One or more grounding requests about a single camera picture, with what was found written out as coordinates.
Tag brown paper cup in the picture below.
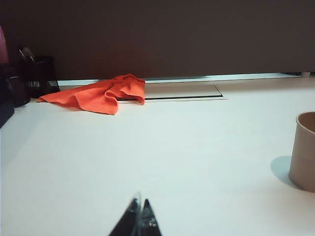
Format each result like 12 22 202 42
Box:
288 111 315 193

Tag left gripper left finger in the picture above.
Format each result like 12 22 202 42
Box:
108 191 143 236

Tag black mesh pen holder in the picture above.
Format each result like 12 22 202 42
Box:
18 56 60 99

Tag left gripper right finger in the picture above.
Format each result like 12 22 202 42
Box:
140 198 163 236

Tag brown desk divider panel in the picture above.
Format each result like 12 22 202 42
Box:
0 0 315 81

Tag orange cloth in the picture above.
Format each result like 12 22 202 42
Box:
36 73 146 116

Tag dark translucent container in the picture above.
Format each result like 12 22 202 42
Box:
0 65 32 108

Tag pink rounded object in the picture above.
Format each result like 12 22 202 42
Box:
0 24 10 65

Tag white desk cable flap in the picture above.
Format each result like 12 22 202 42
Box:
144 85 230 101

